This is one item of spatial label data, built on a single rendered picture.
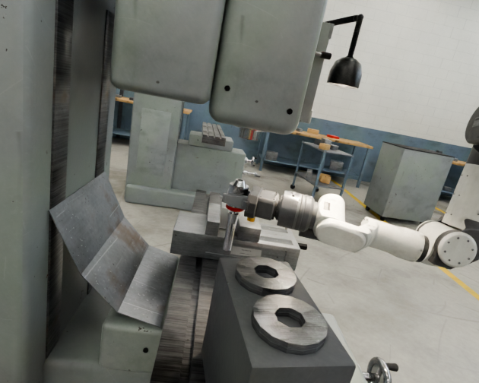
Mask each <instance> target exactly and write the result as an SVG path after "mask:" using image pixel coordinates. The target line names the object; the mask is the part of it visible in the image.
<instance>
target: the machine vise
mask: <svg viewBox="0 0 479 383"><path fill-rule="evenodd" d="M260 226H261V229H262V231H261V235H260V238H259V242H251V241H246V240H241V239H237V235H236V231H235V235H234V239H233V246H232V250H231V251H225V250H223V243H224V237H225V232H226V229H224V228H219V227H220V204H214V203H209V205H208V213H207V215H206V214H197V213H192V212H186V211H180V212H179V215H178V217H177V220H176V223H175V226H174V228H173V234H172V240H171V246H170V253H172V254H178V255H188V256H193V257H199V258H209V259H214V260H219V259H220V258H239V259H243V258H247V257H254V256H259V257H264V258H271V259H273V260H276V261H284V262H287V263H289V265H290V266H291V268H292V269H293V271H295V270H296V266H297V262H298V258H299V255H300V247H299V245H298V243H297V241H296V239H295V237H294V235H293V233H292V231H291V229H288V228H287V229H285V227H282V226H273V225H268V224H263V223H260Z"/></svg>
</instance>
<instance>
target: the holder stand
mask: <svg viewBox="0 0 479 383"><path fill-rule="evenodd" d="M201 353H202V359H203V366H204V372H205V383H351V379H352V377H353V375H354V371H355V368H356V365H355V363H354V361H353V360H352V359H351V357H350V355H349V354H348V352H347V351H346V349H345V348H344V346H343V345H342V343H341V342H340V340H339V339H338V337H337V336H336V334H335V333H334V331H333V330H332V329H331V327H330V325H329V324H328V322H327V321H326V319H325V317H324V316H323V314H322V313H321V312H320V310H319V308H318V307H317V305H316V304H315V303H314V301H313V300H312V298H311V296H310V295H309V294H308V292H307V291H306V289H305V287H304V286H303V285H302V283H301V282H300V280H299V278H298V277H297V275H296V274H295V273H294V271H293V269H292V268H291V266H290V265H289V263H287V262H284V261H276V260H273V259H271V258H264V257H259V256H254V257H247V258H243V259H239V258H220V259H219V262H218V266H217V273H216V277H215V282H214V288H213V293H212V297H211V304H210V309H209V313H208V320H207V324H206V329H205V336H204V340H203V344H202V349H201Z"/></svg>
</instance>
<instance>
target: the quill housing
mask: <svg viewBox="0 0 479 383"><path fill-rule="evenodd" d="M327 2H328V0H226V3H225V8H224V17H223V22H222V27H221V32H220V41H219V46H218V51H217V60H216V65H215V70H214V80H213V84H212V89H211V98H210V103H209V113H210V116H211V117H212V119H213V120H215V121H216V122H219V123H224V124H228V125H235V126H239V127H244V128H251V129H255V130H260V131H267V132H272V133H276V134H280V135H288V134H291V133H292V132H294V131H295V130H296V129H297V126H298V124H299V120H300V115H301V112H302V108H303V102H304V99H305V95H306V89H307V86H308V83H309V76H310V73H311V70H312V64H313V60H314V57H315V54H316V47H317V44H318V41H319V34H320V31H321V28H322V22H323V18H324V15H325V9H326V6H327Z"/></svg>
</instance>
